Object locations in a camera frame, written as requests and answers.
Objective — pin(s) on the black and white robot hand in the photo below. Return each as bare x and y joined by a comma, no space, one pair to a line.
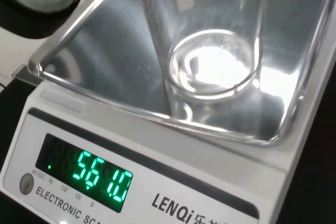
34,16

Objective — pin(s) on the white electronic balance steel pan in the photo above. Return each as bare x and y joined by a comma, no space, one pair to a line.
168,134

